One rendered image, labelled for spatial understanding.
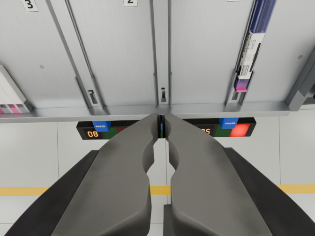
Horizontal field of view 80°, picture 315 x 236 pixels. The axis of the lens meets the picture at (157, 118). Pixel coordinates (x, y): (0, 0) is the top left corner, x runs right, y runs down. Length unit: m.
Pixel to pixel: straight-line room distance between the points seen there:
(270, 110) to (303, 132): 0.93
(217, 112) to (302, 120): 0.97
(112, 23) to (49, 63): 0.11
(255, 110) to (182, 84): 0.12
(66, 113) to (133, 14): 0.18
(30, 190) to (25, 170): 0.12
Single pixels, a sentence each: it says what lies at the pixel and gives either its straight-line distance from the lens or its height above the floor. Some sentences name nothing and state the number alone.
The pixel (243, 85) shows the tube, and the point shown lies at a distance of 0.29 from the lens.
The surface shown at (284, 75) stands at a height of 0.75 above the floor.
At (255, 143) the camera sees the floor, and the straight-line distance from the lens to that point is 1.14.
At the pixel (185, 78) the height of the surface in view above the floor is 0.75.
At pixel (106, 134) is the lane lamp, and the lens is 0.39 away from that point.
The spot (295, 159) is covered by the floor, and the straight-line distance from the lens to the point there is 1.25.
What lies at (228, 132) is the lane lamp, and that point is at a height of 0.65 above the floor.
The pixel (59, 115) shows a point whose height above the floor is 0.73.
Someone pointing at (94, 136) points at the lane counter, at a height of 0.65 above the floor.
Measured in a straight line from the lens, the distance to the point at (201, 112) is 0.30.
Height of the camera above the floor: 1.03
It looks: 88 degrees down
